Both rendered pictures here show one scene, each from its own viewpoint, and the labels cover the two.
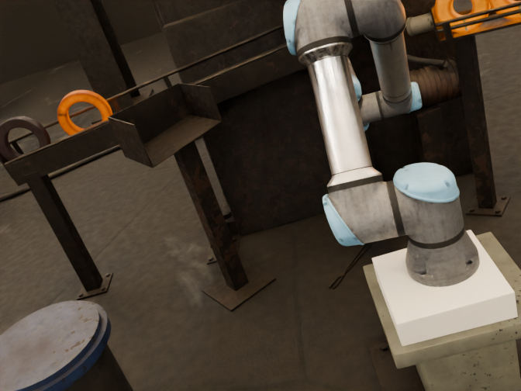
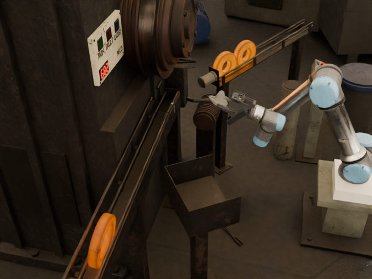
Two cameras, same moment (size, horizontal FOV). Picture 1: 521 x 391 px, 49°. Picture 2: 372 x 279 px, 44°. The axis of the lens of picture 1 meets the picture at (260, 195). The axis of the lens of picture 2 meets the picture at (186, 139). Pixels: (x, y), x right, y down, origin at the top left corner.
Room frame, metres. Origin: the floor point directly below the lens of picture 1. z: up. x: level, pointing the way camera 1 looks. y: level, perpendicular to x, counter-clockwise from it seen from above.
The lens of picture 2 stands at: (1.59, 1.49, 1.89)
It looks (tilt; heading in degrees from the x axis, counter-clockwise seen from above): 37 degrees down; 277
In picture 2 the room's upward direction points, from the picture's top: 1 degrees counter-clockwise
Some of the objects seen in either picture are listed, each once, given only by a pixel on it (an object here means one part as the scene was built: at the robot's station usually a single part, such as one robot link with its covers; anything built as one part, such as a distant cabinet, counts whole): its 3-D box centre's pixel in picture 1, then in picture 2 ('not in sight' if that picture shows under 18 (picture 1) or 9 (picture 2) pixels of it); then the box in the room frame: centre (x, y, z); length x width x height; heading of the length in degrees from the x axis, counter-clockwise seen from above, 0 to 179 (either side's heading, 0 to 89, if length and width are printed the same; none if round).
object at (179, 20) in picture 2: not in sight; (185, 24); (1.82, -0.32, 1.11); 0.28 x 0.06 x 0.28; 83
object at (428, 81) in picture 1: (442, 140); (207, 140); (1.74, -0.65, 0.27); 0.22 x 0.13 x 0.53; 83
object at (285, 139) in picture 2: not in sight; (287, 121); (1.27, -0.90, 0.26); 0.12 x 0.12 x 0.52
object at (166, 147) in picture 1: (198, 203); (200, 244); (1.70, 0.20, 0.36); 0.26 x 0.20 x 0.72; 118
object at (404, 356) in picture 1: (448, 294); (350, 186); (0.99, -0.32, 0.28); 0.32 x 0.32 x 0.04; 83
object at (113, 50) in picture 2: not in sight; (107, 46); (2.07, -0.01, 1.15); 0.26 x 0.02 x 0.18; 83
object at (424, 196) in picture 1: (425, 200); (361, 148); (0.99, -0.31, 0.53); 0.13 x 0.12 x 0.14; 75
